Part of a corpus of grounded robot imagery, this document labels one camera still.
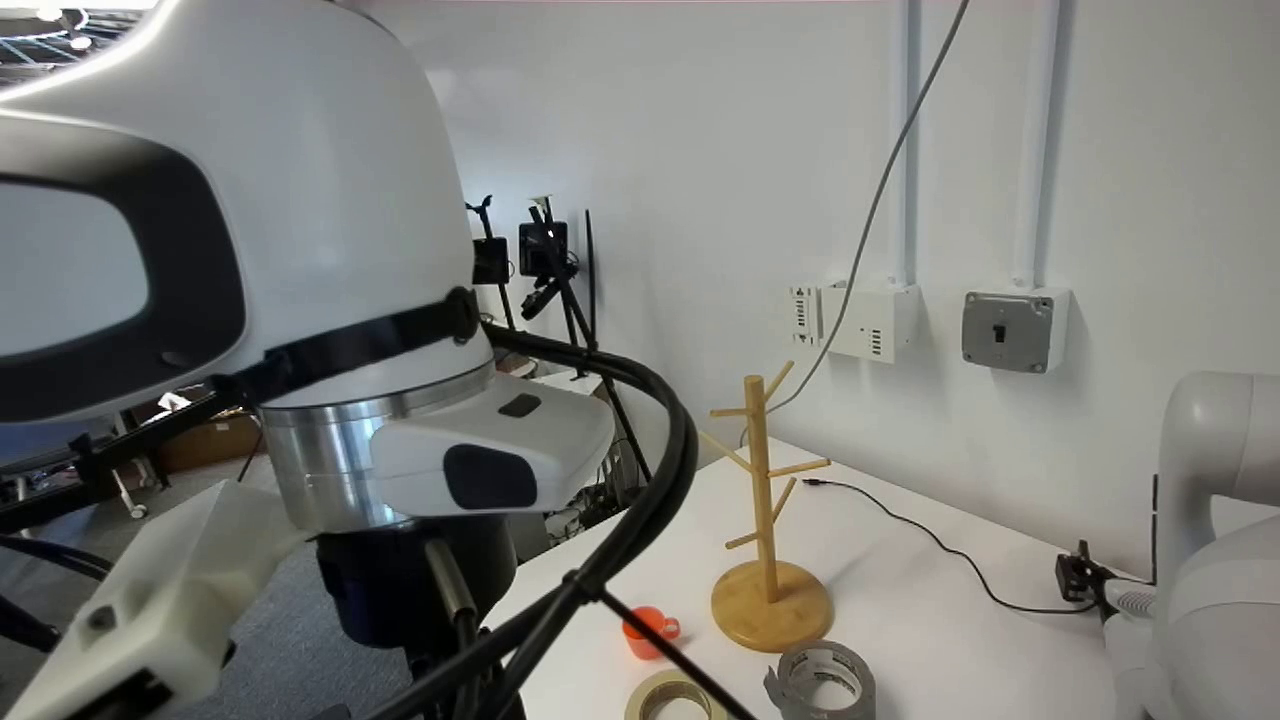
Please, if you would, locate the orange plastic cup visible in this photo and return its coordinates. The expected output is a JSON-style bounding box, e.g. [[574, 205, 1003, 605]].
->
[[622, 605, 681, 659]]

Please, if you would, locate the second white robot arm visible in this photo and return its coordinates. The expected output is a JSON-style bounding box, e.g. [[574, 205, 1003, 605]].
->
[[1103, 373, 1280, 720]]

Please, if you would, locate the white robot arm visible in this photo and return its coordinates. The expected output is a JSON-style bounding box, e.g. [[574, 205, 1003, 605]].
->
[[0, 0, 612, 538]]

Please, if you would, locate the wooden mug tree stand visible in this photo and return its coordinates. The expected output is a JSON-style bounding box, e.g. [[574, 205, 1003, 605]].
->
[[711, 369, 834, 651]]

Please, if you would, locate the beige masking tape roll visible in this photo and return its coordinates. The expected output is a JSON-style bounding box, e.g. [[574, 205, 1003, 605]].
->
[[622, 669, 728, 720]]

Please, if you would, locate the black camera on tripod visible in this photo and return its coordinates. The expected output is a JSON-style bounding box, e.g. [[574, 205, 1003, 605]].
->
[[472, 198, 591, 349]]

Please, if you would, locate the white wall socket box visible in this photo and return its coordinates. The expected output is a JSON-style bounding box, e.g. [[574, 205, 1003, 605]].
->
[[788, 286, 920, 365]]

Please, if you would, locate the thin black table cable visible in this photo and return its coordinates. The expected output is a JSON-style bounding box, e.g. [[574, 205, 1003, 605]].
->
[[803, 475, 1079, 622]]

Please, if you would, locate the grey duct tape roll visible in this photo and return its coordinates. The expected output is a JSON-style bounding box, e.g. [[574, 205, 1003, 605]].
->
[[762, 639, 874, 720]]

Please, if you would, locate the grey wall junction box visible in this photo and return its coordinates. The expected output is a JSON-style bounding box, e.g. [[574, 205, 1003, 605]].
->
[[961, 290, 1066, 375]]

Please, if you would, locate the black cable bundle on arm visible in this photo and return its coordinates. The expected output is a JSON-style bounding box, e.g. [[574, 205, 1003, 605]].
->
[[0, 325, 759, 720]]

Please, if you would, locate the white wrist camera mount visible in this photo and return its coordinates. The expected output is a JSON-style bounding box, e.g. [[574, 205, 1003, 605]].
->
[[5, 486, 304, 720]]

